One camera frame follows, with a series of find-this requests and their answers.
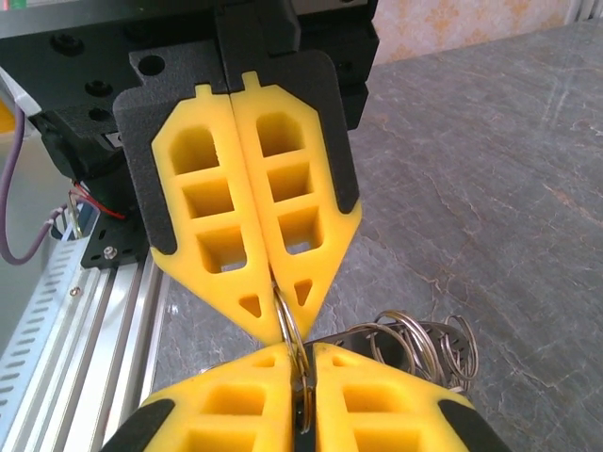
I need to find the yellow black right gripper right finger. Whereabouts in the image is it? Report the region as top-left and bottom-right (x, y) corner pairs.
(312, 342), (513, 452)

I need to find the grey slotted cable duct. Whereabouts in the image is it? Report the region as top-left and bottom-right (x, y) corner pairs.
(0, 234), (89, 395)

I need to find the steel keyring disc with rings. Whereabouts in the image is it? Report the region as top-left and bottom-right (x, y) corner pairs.
(270, 281), (481, 437)

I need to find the aluminium frame post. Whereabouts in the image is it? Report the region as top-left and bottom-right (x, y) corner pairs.
(567, 0), (603, 23)

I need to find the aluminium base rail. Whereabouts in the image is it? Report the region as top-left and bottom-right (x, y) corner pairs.
(0, 253), (169, 452)

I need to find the grey sheet metal panel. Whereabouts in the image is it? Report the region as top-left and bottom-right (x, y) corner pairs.
(0, 101), (81, 340)

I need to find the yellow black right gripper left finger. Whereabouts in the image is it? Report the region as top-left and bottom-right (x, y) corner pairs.
(100, 342), (297, 452)

